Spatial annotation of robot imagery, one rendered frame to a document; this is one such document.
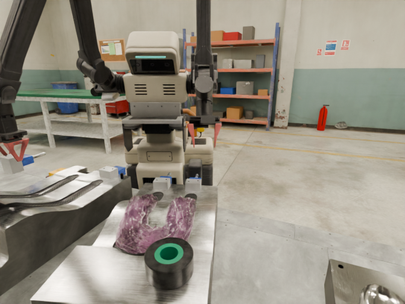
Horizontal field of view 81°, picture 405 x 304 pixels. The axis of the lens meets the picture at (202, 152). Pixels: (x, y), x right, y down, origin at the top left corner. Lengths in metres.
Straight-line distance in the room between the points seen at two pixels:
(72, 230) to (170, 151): 0.58
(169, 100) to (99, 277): 0.80
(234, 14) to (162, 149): 5.25
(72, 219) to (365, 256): 0.74
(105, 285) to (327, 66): 5.75
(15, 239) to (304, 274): 0.62
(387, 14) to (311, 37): 1.31
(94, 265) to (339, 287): 0.43
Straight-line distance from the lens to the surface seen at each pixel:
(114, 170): 0.84
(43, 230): 0.67
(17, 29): 0.86
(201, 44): 0.84
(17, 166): 0.99
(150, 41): 1.05
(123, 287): 0.44
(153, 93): 1.09
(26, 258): 0.68
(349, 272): 0.57
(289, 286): 0.60
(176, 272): 0.40
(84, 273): 0.48
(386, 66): 6.12
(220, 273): 0.59
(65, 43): 8.80
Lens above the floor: 1.23
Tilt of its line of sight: 19 degrees down
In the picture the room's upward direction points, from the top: straight up
